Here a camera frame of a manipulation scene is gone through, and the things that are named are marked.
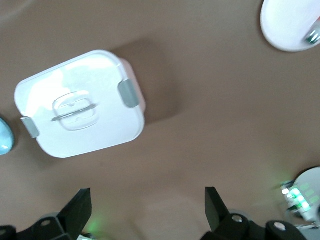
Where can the pale pink round plate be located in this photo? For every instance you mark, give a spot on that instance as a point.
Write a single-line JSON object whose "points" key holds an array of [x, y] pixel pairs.
{"points": [[282, 22]]}

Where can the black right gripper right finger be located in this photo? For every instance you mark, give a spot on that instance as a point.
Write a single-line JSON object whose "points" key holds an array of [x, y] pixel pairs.
{"points": [[220, 215]]}

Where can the white lidded box, grey latches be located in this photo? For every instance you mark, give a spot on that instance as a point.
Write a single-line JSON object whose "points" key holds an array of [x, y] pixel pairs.
{"points": [[100, 75]]}

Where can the light blue round plate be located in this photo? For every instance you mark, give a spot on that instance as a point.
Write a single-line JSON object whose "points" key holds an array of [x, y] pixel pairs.
{"points": [[5, 137]]}

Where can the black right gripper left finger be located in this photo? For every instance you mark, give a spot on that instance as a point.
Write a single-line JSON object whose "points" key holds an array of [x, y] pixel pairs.
{"points": [[75, 215]]}

